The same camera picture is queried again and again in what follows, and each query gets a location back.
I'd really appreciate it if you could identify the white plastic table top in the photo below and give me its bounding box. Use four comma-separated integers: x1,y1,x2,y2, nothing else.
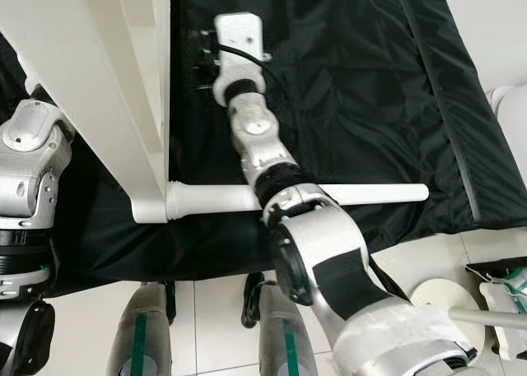
0,0,172,225

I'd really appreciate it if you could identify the white plastic table leg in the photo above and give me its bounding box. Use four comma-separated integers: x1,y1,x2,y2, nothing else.
166,183,431,223

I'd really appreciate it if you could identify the black tablecloth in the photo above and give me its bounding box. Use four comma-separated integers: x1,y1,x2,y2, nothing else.
0,0,527,282

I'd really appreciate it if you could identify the silver robot left leg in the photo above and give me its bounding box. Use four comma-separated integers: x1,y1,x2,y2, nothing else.
105,281,175,376

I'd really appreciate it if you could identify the black flat box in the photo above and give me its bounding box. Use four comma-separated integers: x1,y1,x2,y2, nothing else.
465,261,527,283

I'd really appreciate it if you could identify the grey metal bar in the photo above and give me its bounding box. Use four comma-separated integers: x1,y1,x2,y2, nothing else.
449,308,527,332

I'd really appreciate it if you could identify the green white device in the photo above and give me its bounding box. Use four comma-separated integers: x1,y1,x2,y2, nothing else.
479,269,527,362

